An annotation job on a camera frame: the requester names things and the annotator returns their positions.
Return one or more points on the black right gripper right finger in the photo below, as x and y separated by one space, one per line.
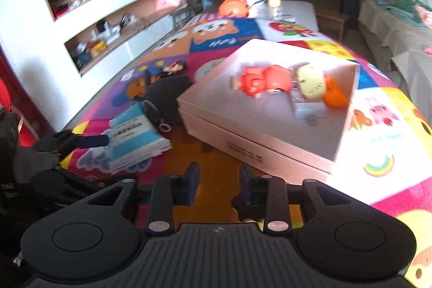
270 193

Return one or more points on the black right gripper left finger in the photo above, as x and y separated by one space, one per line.
168 192

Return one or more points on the blue tissue pack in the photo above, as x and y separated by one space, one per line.
134 139

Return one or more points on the white power adapter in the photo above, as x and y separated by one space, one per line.
309 110

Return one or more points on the orange plastic toy bowl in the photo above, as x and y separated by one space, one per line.
334 96

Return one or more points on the red daruma doll toy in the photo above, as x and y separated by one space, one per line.
256 80

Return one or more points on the yellow gold charm keychain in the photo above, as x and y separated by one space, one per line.
311 82

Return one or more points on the gold jar brown lid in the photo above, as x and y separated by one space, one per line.
247 213

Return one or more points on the pink cardboard gift box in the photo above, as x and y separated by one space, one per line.
264 132

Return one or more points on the black pouch with rings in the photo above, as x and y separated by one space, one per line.
159 100

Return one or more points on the colourful cartoon play mat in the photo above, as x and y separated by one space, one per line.
377 149

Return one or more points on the white tv cabinet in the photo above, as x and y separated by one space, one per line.
36 47

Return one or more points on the orange round toy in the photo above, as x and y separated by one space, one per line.
234 9

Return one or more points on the small wooden stool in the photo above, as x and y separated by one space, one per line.
332 20

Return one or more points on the candy jar red lid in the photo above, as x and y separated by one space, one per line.
274 7

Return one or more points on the grey covered sofa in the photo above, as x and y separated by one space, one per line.
401 51

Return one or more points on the green and pink clothes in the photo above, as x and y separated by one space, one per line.
413 12

